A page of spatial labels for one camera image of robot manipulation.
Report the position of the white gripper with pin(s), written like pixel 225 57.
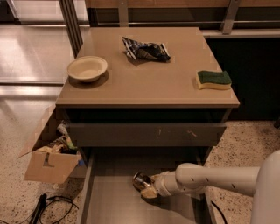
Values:
pixel 161 183

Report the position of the crushed orange soda can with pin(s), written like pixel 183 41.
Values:
pixel 142 181

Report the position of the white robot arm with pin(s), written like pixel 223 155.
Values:
pixel 261 183

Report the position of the open grey middle drawer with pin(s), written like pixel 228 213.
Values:
pixel 113 199

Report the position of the grey top drawer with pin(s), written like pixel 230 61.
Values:
pixel 145 134

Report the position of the grey drawer cabinet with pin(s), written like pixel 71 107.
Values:
pixel 141 91

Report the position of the cardboard box with trash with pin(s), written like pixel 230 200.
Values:
pixel 44 165

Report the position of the green yellow sponge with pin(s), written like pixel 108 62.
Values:
pixel 213 80

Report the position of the white paper bowl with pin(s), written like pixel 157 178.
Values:
pixel 87 68

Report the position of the blue crumpled chip bag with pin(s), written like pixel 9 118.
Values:
pixel 146 51

